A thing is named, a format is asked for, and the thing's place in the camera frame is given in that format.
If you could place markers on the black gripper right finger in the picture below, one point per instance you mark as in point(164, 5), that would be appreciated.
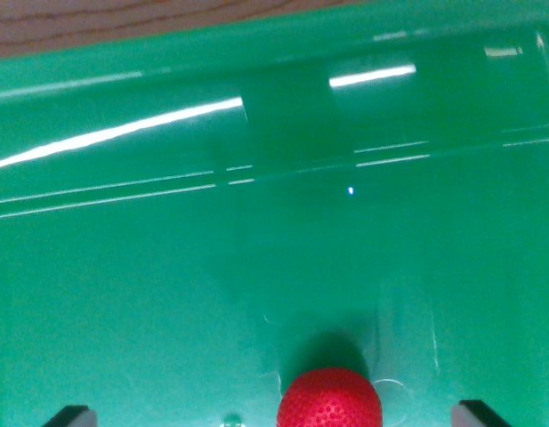
point(474, 416)

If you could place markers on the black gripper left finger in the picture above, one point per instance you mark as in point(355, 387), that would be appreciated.
point(74, 417)

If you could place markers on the red strawberry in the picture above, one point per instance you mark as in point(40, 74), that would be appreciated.
point(329, 400)

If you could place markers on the green plastic bin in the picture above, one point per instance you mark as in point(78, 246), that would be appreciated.
point(167, 267)

